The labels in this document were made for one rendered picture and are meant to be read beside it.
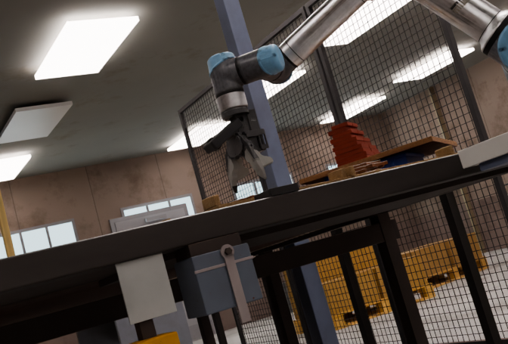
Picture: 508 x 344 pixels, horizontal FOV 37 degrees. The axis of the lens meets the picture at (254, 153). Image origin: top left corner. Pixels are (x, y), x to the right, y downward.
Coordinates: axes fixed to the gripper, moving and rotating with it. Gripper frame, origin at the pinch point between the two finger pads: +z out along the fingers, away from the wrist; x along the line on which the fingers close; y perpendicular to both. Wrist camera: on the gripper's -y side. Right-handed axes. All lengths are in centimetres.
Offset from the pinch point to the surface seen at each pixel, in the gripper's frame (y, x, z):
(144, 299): -42, -19, 20
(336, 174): 23.7, -6.4, 1.8
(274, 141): 132, 167, -45
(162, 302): -39.0, -19.6, 22.0
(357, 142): 90, 56, -17
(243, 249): -20.2, -23.2, 15.9
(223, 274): -26.0, -22.9, 19.8
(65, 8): 113, 357, -212
